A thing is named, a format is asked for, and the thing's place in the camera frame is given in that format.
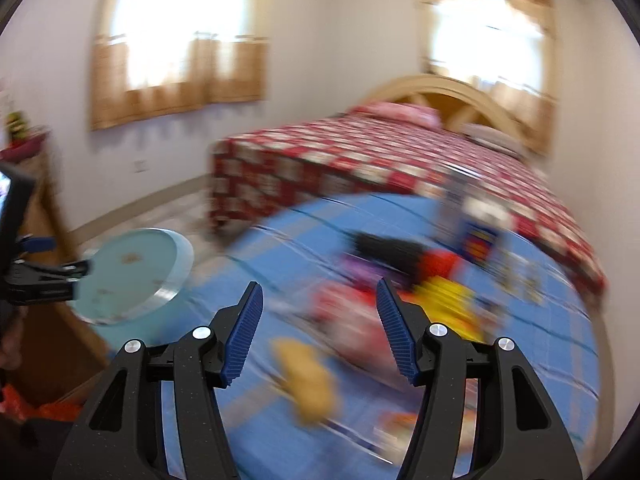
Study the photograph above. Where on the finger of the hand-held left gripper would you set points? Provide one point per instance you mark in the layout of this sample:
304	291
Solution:
47	277
39	245

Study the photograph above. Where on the yellow wrapper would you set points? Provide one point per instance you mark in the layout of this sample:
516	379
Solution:
450	302

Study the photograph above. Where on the brown wooden cabinet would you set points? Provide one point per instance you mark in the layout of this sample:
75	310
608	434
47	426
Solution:
50	340

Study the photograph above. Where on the orange crumpled plastic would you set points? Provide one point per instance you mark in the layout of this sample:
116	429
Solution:
45	410

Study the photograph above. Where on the bed with red quilt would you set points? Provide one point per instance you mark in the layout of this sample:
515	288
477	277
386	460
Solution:
310	155

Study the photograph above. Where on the purple fuzzy cloth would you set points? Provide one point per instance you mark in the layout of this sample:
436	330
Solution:
357	271

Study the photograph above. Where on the red bowl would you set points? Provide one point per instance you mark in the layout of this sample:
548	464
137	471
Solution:
22	147

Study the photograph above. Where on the tan window curtain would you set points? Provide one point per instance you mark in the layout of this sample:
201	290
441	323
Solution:
540	35
150	95

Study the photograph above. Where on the black fuzzy bundle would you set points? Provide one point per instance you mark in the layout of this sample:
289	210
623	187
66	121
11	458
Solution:
382	250

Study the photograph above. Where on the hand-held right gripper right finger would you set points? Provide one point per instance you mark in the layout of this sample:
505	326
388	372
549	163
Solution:
395	330

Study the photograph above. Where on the red fuzzy bundle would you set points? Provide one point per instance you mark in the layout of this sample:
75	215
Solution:
342	315

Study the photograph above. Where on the grey white carton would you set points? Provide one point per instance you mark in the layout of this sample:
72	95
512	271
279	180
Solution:
452	195

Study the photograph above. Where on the white wall outlet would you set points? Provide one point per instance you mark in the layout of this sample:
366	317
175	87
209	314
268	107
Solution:
142	165

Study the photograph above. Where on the tan crumpled paper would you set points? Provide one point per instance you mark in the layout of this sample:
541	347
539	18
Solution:
305	380

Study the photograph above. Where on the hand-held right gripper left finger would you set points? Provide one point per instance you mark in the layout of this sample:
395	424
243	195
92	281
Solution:
245	330

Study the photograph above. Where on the pink pillow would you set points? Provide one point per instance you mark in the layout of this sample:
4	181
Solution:
400	112

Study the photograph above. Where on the cream wooden headboard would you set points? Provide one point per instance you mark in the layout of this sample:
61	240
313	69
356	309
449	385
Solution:
435	90

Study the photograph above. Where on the shiny foil packet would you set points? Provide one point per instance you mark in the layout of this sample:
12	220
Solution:
520	275

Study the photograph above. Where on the striped pillow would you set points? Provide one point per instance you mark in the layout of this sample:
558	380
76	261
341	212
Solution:
490	137

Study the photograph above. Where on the red plastic bag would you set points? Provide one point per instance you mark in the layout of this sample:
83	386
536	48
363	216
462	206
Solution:
440	262

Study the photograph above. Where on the blue white capped carton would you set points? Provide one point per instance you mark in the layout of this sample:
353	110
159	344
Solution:
480	245

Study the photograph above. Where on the blue plaid blanket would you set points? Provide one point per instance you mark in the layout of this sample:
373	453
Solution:
525	360

